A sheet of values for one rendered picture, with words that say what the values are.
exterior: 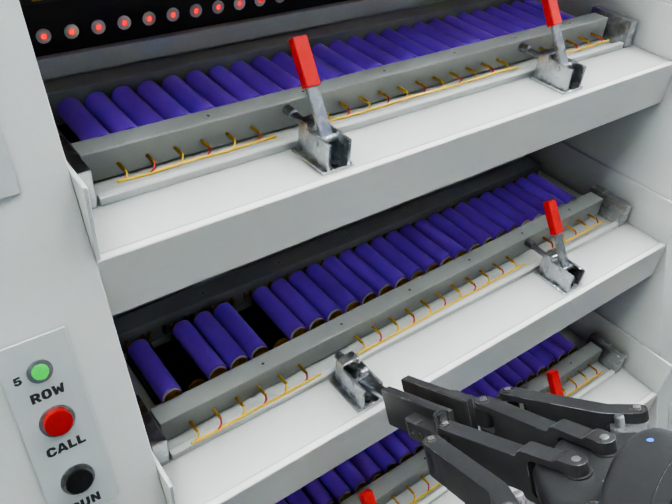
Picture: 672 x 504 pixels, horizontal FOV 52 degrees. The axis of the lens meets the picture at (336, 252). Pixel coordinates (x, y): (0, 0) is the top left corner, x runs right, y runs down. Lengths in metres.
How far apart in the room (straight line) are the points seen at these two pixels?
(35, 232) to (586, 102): 0.49
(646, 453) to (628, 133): 0.52
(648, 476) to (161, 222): 0.30
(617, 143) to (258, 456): 0.54
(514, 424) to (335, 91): 0.28
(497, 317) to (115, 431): 0.38
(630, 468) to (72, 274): 0.31
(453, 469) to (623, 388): 0.53
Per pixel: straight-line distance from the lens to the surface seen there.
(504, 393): 0.50
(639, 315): 0.92
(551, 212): 0.72
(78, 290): 0.42
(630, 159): 0.85
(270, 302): 0.63
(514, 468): 0.44
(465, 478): 0.42
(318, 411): 0.57
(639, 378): 0.96
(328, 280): 0.65
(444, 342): 0.64
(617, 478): 0.38
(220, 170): 0.49
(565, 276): 0.73
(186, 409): 0.55
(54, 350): 0.42
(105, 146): 0.47
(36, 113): 0.39
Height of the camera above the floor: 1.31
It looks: 23 degrees down
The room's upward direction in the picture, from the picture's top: 8 degrees counter-clockwise
